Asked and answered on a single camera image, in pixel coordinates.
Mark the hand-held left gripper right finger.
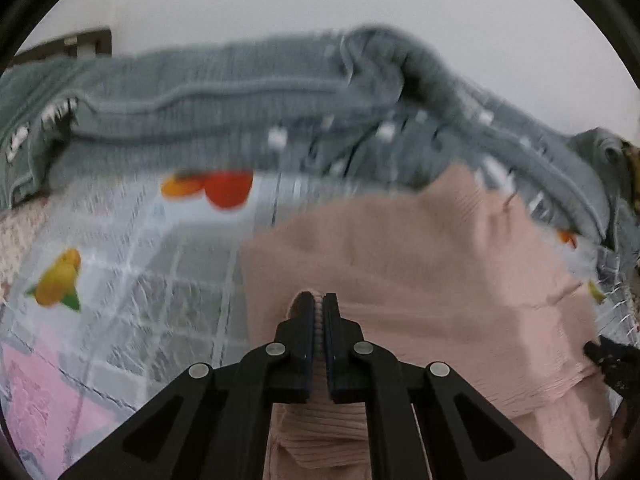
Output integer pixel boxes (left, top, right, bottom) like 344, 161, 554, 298
322, 293, 574, 480

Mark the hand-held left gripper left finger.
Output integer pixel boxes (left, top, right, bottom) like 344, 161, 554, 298
57, 293, 316, 480

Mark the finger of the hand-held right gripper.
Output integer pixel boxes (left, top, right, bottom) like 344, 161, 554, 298
582, 335, 640, 401

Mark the pink knitted sweater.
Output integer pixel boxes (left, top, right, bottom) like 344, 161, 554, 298
240, 162, 615, 480

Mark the fruit-printed plastic table cover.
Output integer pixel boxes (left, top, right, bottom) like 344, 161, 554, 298
0, 169, 640, 480

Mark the grey printed blanket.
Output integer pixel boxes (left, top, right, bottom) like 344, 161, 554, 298
0, 25, 640, 263

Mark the pink fuzzy cloth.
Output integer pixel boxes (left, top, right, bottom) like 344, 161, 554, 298
0, 342, 131, 466

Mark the beige floral bed sheet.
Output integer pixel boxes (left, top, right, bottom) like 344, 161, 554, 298
0, 199, 51, 291

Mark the dark wooden headboard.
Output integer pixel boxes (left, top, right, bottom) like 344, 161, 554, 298
10, 26, 113, 67

